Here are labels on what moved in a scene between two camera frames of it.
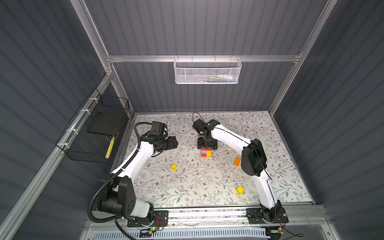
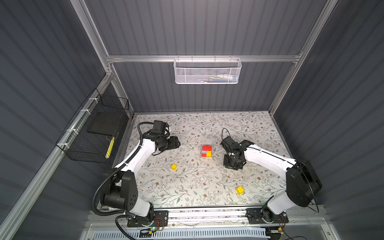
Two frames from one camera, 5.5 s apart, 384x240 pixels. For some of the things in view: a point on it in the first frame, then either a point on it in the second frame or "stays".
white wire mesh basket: (207, 71) stays
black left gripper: (172, 142) stays
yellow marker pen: (109, 147) stays
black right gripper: (213, 145) to (237, 166)
